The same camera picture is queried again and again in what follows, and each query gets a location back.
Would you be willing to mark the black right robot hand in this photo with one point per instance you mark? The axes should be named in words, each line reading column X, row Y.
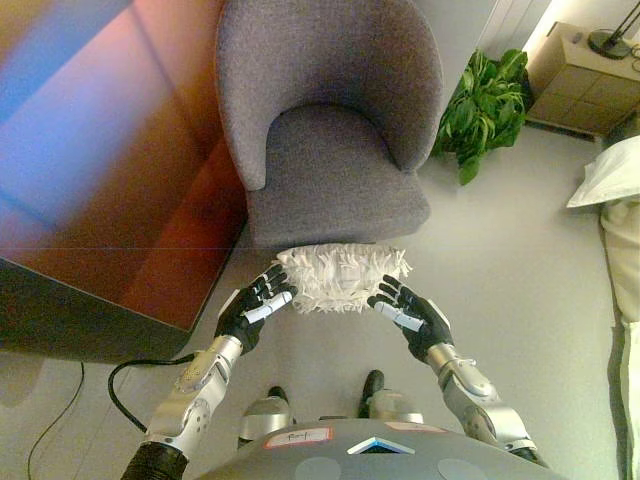
column 425, row 320

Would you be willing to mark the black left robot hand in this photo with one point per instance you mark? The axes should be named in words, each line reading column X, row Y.
column 240, row 315

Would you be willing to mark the white shaggy pillow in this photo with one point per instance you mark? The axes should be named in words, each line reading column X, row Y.
column 345, row 275

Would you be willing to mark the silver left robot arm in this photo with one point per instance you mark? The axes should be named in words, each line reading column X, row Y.
column 192, row 395

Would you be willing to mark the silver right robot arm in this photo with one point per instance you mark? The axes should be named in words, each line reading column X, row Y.
column 475, row 395

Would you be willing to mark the white bed pillow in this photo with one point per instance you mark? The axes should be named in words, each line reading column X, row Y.
column 610, row 175

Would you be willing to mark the silver left robot leg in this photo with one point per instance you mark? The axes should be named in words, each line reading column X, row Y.
column 265, row 415

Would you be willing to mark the grey robot torso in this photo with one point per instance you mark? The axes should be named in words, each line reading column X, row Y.
column 380, row 460

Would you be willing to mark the grey fabric armchair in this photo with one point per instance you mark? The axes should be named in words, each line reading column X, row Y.
column 330, row 150

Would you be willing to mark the white bed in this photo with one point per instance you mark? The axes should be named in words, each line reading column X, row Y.
column 625, row 300

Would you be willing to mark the reddish brown wooden table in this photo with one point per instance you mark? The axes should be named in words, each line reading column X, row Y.
column 100, row 150

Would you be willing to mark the green leafy plant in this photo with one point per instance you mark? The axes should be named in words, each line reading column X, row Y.
column 482, row 110

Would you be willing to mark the beige wooden nightstand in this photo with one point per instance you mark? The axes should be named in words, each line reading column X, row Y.
column 580, row 85

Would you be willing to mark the black lamp base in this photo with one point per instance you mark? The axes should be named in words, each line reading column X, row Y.
column 607, row 42

